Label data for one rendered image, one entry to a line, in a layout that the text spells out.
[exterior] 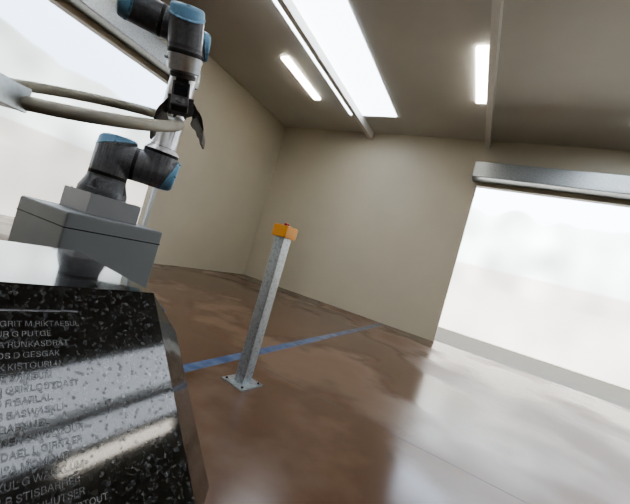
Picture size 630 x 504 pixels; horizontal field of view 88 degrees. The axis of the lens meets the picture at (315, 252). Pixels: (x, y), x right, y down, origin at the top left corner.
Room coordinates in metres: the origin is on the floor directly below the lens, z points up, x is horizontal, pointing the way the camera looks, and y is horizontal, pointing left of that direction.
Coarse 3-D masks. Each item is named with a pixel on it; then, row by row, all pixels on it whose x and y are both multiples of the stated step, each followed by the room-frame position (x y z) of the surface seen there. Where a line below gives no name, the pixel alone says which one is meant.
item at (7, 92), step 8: (0, 80) 0.60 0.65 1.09; (8, 80) 0.62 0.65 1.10; (0, 88) 0.61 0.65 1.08; (8, 88) 0.62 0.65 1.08; (16, 88) 0.63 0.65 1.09; (24, 88) 0.65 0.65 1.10; (0, 96) 0.61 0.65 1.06; (8, 96) 0.62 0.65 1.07; (16, 96) 0.64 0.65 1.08; (0, 104) 0.65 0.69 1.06; (8, 104) 0.63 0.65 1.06; (16, 104) 0.64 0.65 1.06; (24, 112) 0.66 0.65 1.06
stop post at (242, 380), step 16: (288, 240) 2.16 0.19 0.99; (272, 256) 2.15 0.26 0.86; (272, 272) 2.13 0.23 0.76; (272, 288) 2.14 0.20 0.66; (256, 304) 2.16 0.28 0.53; (272, 304) 2.18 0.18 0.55; (256, 320) 2.14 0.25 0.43; (256, 336) 2.12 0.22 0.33; (256, 352) 2.16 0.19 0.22; (240, 368) 2.15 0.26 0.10; (240, 384) 2.11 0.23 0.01; (256, 384) 2.18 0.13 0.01
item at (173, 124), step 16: (16, 80) 0.89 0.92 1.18; (64, 96) 1.00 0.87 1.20; (80, 96) 1.02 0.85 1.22; (96, 96) 1.04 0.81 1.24; (48, 112) 0.67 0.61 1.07; (64, 112) 0.67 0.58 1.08; (80, 112) 0.69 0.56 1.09; (96, 112) 0.70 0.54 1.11; (144, 112) 1.07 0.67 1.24; (128, 128) 0.76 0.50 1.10; (144, 128) 0.78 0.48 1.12; (160, 128) 0.82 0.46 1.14; (176, 128) 0.88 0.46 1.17
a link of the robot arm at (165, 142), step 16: (208, 48) 1.44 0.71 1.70; (192, 96) 1.50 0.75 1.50; (160, 144) 1.45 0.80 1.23; (176, 144) 1.50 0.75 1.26; (144, 160) 1.43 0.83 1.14; (160, 160) 1.45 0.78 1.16; (176, 160) 1.51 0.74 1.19; (144, 176) 1.45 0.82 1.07; (160, 176) 1.46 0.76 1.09; (176, 176) 1.50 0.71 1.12
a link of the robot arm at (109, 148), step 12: (96, 144) 1.38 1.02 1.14; (108, 144) 1.37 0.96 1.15; (120, 144) 1.38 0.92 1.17; (132, 144) 1.43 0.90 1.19; (96, 156) 1.37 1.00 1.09; (108, 156) 1.37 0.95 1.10; (120, 156) 1.39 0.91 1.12; (132, 156) 1.41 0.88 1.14; (96, 168) 1.37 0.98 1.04; (108, 168) 1.38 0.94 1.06; (120, 168) 1.40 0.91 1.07; (132, 168) 1.42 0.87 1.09
